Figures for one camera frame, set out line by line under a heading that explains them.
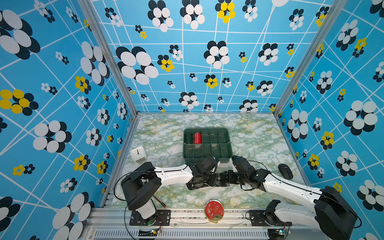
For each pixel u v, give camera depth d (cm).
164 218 74
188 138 98
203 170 65
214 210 73
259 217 75
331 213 41
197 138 99
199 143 96
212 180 74
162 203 79
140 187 44
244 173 64
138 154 94
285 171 87
